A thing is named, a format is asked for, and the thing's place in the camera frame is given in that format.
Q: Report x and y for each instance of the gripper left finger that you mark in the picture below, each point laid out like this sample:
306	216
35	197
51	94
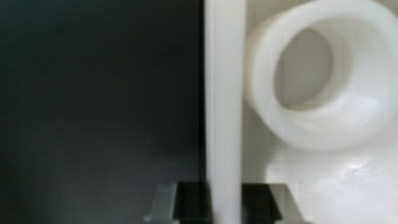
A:
181	205

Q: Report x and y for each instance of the white square tabletop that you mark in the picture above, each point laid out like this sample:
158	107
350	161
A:
300	69

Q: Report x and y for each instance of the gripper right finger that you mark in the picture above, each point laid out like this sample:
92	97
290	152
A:
268	205

